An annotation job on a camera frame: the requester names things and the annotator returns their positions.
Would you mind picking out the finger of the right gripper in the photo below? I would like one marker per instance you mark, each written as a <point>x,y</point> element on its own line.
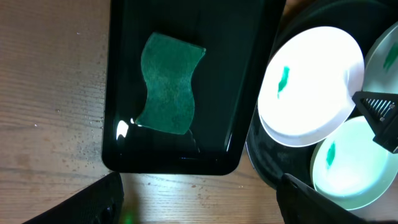
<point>380,111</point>

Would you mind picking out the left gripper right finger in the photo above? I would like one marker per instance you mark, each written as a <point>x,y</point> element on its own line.
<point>301,204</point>

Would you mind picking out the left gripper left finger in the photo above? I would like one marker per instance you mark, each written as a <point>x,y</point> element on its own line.
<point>99,203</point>

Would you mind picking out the mint green plate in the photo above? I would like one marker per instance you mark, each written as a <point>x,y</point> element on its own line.
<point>349,168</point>
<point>381,63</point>

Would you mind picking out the white plate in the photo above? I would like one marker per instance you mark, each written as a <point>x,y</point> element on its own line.
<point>307,90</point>

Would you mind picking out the green sponge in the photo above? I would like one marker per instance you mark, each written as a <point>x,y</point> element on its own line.
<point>167,66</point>

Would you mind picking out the round black tray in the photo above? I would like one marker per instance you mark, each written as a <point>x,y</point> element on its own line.
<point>365,21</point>

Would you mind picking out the black rectangular tray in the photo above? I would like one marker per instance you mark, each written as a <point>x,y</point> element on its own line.
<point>237,37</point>

